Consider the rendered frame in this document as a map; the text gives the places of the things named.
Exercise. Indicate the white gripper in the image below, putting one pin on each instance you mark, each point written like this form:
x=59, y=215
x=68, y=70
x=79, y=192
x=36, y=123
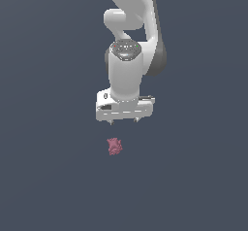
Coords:
x=124, y=110

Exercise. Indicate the small pink lumpy object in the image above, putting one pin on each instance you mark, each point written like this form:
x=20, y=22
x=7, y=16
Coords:
x=114, y=146

